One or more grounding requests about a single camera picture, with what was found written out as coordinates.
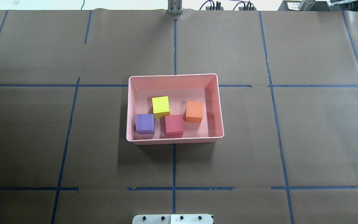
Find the aluminium frame post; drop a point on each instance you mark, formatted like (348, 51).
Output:
(175, 7)

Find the black box with label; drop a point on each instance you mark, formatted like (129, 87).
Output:
(293, 5)

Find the red foam block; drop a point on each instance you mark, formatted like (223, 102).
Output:
(174, 125)

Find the black power connector left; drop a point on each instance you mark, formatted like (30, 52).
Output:
(211, 5)

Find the orange foam block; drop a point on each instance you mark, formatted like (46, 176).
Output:
(194, 111)

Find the purple foam block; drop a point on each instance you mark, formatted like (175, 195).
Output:
(145, 124)

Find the black power connector right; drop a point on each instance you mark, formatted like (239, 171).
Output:
(244, 6)

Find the brown paper table cover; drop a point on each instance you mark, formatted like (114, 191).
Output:
(289, 97)

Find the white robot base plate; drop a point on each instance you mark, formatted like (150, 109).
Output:
(173, 219)

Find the black power connector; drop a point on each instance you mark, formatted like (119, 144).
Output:
(211, 5)
(244, 6)

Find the yellow-green foam block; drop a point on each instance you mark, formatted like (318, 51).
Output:
(160, 107)

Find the pink plastic bin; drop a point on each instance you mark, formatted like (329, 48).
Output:
(179, 89)

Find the silver metal cylinder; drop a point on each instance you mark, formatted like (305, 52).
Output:
(306, 5)

